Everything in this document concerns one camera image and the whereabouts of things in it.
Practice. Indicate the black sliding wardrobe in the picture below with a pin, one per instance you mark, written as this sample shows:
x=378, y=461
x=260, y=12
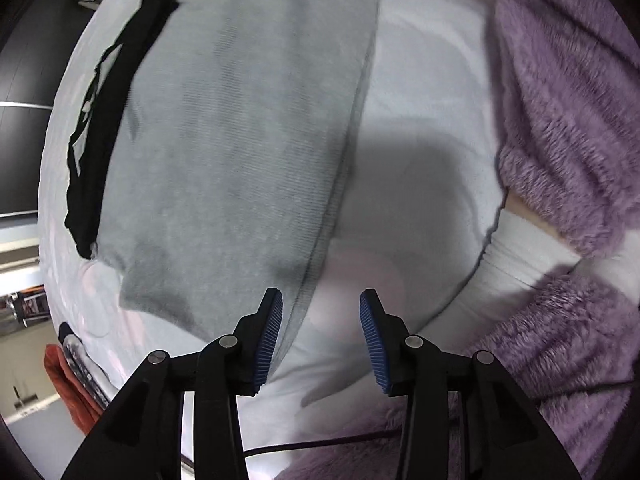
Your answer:
x=30, y=60

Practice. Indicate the white inner garment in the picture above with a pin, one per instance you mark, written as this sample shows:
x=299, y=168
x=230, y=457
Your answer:
x=520, y=260

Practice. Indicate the grey shirt with black sleeves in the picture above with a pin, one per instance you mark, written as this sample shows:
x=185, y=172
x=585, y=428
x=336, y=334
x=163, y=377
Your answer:
x=225, y=135

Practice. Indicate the dark patterned cloth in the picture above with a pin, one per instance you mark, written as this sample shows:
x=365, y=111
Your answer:
x=80, y=365

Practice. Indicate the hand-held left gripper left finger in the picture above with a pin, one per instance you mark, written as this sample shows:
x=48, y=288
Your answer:
x=270, y=342

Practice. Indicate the orange cloth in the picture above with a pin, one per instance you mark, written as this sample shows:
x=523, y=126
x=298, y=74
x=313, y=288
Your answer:
x=65, y=390

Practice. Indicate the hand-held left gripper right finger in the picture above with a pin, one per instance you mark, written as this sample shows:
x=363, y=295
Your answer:
x=372, y=342

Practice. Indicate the purple fluffy robe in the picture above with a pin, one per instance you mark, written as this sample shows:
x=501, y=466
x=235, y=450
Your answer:
x=565, y=85

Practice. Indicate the grey bed with pink dots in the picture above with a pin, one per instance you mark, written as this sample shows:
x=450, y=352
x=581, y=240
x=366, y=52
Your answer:
x=425, y=110

